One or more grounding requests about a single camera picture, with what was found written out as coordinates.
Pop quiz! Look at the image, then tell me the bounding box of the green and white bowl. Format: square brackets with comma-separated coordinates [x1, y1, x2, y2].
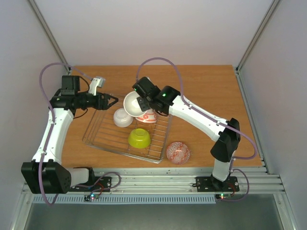
[128, 128, 151, 149]

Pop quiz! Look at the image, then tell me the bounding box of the chrome wire dish rack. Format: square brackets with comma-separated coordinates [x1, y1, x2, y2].
[83, 93, 172, 164]

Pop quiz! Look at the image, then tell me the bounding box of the controller board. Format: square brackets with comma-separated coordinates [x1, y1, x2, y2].
[83, 194, 100, 202]
[215, 193, 234, 200]

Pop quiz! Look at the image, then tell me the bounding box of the red geometric pattern bowl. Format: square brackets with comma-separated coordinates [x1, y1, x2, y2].
[166, 141, 191, 165]

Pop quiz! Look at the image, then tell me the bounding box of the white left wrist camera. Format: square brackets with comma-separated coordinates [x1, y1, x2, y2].
[88, 76, 106, 96]

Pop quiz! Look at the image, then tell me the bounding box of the plain white bowl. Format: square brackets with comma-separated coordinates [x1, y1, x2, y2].
[113, 108, 133, 127]
[123, 91, 148, 117]

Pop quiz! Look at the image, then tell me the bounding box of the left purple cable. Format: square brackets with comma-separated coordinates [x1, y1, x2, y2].
[38, 62, 122, 207]

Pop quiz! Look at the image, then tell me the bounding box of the left controller board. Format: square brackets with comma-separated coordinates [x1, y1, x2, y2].
[83, 194, 100, 202]

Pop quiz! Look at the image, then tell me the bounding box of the red floral pattern bowl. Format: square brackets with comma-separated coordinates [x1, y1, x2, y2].
[135, 109, 157, 124]

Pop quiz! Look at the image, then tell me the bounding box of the right controller board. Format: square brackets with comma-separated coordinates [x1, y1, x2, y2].
[215, 193, 234, 200]

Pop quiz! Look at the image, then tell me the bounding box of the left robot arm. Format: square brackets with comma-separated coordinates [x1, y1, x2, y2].
[21, 75, 118, 194]

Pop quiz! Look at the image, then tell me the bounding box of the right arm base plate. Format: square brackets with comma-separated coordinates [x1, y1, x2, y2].
[193, 176, 240, 192]

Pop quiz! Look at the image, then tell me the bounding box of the slotted grey cable duct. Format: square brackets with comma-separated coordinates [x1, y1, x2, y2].
[32, 194, 216, 205]

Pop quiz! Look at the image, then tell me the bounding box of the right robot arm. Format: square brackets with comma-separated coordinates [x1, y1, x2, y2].
[133, 77, 241, 191]

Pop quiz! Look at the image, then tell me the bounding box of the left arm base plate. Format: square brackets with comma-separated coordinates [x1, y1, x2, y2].
[69, 176, 112, 193]

